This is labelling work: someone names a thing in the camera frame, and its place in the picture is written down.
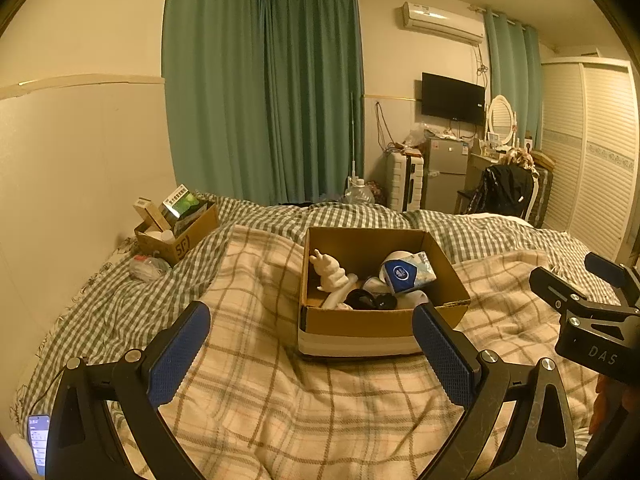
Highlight black glossy object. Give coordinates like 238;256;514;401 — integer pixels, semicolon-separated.
345;287;398;312

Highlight clear water jug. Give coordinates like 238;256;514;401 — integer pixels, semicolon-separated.
344;177;376;206

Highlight brown cardboard box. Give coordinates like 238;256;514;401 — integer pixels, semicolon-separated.
297;226;472;358

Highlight wall cable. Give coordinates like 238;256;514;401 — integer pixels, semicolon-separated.
375;101;397;149

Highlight black jacket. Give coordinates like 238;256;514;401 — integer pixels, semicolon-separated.
470;164;535;218

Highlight black wall television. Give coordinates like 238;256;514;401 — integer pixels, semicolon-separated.
421;72;487;123

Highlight white suitcase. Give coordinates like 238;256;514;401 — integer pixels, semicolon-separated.
386;152;426;211

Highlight light green curtain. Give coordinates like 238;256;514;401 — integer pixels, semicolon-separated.
484;7;545;147

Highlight slim beige carton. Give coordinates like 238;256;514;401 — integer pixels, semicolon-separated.
133;199;173;233

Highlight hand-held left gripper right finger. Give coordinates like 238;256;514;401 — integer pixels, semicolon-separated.
411;302;577;480

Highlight blue white tissue packet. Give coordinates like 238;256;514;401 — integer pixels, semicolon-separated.
382;251;437;295

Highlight white figurine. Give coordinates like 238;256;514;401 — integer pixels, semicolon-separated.
309;249;358;293

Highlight white air conditioner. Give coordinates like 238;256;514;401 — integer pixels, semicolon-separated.
399;1;486;45

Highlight clear plastic bag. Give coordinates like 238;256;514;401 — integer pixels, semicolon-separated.
129;255;171;282

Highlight person's right hand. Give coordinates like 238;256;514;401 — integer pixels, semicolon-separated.
589;375;636;437

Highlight white chair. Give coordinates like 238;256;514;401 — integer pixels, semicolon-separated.
520;175;544;223

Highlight white louvred wardrobe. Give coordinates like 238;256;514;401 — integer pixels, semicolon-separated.
537;57;640;261

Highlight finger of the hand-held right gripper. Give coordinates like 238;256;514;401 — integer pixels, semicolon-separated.
584;252;640;308
529;266;596;317

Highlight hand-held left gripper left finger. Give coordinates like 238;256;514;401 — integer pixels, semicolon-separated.
46;301;212;480

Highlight silver fridge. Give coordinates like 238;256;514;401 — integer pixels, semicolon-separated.
422;136;471;211

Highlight green white carton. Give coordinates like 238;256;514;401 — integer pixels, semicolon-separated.
161;185;197;218

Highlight white oval mirror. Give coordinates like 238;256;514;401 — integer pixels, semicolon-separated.
487;96;516;143

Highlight small printed cardboard box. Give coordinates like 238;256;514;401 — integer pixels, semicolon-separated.
134;202;221;267

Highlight smartphone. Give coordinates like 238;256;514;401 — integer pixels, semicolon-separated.
27;414;51;478

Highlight beige plaid blanket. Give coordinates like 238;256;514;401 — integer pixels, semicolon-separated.
112;224;621;480

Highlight thin metal pole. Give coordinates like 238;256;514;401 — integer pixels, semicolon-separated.
349;92;359;181

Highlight crumpled plastic bag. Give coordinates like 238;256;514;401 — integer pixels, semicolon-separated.
404;122;431;148

